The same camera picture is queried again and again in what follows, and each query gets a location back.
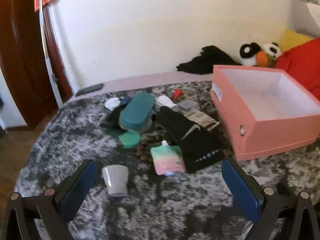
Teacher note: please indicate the red cloth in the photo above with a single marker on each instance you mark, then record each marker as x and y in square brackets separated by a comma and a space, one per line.
[302, 62]

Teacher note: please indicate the black and white plush toy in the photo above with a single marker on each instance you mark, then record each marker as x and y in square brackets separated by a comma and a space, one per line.
[247, 52]

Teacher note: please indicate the blue small item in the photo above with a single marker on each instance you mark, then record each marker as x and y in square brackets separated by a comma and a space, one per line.
[125, 101]

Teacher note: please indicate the white rolled sock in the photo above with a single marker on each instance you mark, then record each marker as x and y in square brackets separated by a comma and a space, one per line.
[166, 102]

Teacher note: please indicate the yellow pillow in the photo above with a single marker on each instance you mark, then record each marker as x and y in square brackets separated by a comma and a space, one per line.
[291, 40]

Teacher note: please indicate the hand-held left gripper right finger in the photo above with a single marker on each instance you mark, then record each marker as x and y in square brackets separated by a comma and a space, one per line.
[240, 192]

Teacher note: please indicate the orange plush toy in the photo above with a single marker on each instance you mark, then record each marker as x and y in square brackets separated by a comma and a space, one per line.
[262, 58]

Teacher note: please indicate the pastel spout pouch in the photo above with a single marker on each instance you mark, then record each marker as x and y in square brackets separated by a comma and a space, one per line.
[167, 158]

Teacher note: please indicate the black garment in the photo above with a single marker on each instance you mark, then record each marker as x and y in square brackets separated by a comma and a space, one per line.
[207, 60]

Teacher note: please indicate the red small item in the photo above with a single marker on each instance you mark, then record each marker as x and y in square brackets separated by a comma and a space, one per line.
[177, 93]

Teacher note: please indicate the panda plush toy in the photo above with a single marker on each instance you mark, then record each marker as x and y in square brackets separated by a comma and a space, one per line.
[272, 48]

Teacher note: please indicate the grey plastic cup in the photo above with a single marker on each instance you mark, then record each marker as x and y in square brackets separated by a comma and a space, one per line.
[115, 180]

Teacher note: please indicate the pink cardboard box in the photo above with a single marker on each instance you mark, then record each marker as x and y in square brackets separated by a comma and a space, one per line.
[260, 132]

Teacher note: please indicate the battery blister pack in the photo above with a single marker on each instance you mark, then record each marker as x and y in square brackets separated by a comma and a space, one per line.
[203, 120]

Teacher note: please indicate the brown wooden door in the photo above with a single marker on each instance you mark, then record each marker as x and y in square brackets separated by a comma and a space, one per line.
[22, 67]

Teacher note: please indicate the black glove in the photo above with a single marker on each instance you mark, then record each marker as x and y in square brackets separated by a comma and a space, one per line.
[182, 127]

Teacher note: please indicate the purple bed sheet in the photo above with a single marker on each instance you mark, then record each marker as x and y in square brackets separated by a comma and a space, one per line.
[140, 81]

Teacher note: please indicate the teal oval case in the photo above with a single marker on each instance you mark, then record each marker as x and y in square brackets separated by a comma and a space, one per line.
[137, 110]

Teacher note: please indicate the green round lid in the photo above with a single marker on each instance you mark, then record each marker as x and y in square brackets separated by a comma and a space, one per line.
[129, 139]

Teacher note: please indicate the black phone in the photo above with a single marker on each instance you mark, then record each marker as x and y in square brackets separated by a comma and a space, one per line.
[89, 89]

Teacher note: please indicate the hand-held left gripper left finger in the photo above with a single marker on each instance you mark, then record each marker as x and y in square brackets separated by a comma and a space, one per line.
[80, 190]

